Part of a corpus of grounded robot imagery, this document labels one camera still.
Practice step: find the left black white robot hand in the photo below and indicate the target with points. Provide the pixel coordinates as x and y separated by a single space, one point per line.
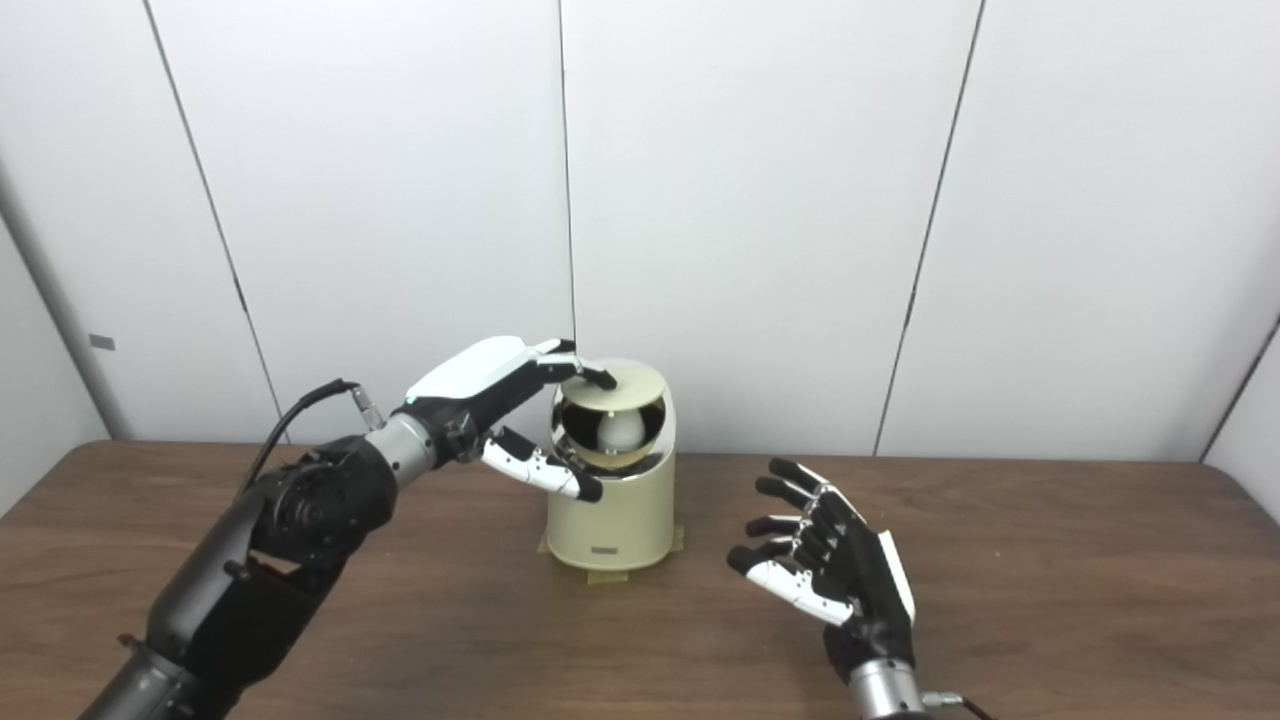
470 375

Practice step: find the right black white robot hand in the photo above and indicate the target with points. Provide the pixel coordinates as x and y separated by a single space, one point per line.
860 590

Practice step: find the small white plastic bottle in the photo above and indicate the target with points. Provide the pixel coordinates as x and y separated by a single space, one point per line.
622 430

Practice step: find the round cream bin lid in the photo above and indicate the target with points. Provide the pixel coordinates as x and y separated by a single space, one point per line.
640 385

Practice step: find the cream-colored bin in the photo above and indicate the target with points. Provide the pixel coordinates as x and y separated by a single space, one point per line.
615 520

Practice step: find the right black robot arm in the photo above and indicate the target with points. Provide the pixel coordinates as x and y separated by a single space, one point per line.
885 692

